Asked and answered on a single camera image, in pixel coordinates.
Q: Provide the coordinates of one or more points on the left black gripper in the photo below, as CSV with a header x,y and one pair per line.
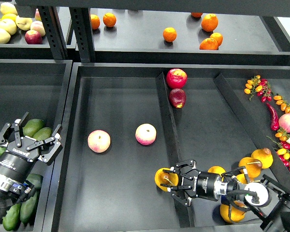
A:
x,y
21,154

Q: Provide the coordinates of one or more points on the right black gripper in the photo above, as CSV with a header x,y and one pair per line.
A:
x,y
195,184

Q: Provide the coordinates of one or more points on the dark green avocado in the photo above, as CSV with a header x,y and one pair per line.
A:
x,y
36,180

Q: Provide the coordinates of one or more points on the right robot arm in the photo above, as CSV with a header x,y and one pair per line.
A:
x,y
267,199

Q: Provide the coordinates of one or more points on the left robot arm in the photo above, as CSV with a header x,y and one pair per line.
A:
x,y
12,192

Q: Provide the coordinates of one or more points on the green avocado upper left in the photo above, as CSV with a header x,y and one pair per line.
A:
x,y
32,127

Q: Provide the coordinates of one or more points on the green avocado beside upper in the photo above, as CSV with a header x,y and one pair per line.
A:
x,y
43,134

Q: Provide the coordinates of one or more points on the small yellow pear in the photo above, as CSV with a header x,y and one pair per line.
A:
x,y
243,178

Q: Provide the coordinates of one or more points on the yellow pear bottom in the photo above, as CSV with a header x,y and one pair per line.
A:
x,y
235,216

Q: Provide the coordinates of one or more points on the yellow pear with stem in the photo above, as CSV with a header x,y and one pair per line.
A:
x,y
252,165

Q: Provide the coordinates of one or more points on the yellow pear with brown tip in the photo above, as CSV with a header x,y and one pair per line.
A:
x,y
265,156

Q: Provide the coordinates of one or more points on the black bin divider left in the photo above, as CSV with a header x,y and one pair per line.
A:
x,y
183,213

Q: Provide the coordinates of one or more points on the black bin divider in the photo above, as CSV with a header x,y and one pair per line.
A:
x,y
183,213
255,118

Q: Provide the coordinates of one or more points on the black left display bin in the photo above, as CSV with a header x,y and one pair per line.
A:
x,y
39,87

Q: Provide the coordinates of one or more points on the black display bin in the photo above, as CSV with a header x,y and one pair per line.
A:
x,y
39,87
114,191

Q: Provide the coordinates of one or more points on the pink apple centre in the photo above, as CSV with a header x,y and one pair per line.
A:
x,y
145,134

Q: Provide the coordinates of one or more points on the pink apple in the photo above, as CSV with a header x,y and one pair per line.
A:
x,y
99,141
145,134

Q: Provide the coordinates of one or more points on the pink apple left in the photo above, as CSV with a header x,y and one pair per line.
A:
x,y
99,141

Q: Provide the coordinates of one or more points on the black bin divider right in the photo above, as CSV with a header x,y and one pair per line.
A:
x,y
255,118

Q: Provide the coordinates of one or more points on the dark red apple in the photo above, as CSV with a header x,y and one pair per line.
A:
x,y
177,98

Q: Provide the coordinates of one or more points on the black centre display bin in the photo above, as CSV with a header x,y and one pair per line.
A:
x,y
114,191

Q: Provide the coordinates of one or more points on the black upper left tray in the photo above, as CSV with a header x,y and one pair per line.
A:
x,y
17,48

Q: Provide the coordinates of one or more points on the bright red apple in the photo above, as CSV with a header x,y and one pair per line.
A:
x,y
176,78

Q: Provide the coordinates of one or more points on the red apple on shelf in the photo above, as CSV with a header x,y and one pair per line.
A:
x,y
33,37

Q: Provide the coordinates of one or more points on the red chili pepper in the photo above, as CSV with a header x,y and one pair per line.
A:
x,y
274,117

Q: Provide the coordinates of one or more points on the lower cherry tomato bunch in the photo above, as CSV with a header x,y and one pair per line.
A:
x,y
282,147

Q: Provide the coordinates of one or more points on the cherry tomato bunch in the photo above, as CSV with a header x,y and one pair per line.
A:
x,y
282,147
260,87

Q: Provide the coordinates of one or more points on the pale yellow apple front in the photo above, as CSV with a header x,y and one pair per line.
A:
x,y
4,36

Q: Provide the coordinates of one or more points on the pale yellow apple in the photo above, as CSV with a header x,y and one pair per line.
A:
x,y
4,36
9,26

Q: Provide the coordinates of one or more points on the pale pink peach shelf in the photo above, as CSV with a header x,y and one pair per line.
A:
x,y
38,26

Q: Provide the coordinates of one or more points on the pale yellow apple middle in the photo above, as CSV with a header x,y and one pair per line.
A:
x,y
9,26

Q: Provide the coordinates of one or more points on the yellow apple with stem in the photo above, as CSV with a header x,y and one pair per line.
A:
x,y
24,23

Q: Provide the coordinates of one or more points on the pink peach right bin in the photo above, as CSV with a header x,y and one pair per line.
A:
x,y
284,122

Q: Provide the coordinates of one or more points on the upper cherry tomato bunch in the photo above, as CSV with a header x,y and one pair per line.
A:
x,y
260,87

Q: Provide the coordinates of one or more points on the yellow lemon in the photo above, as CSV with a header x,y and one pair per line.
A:
x,y
10,16

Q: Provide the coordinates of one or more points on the black perforated post left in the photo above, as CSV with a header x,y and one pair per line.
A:
x,y
53,31

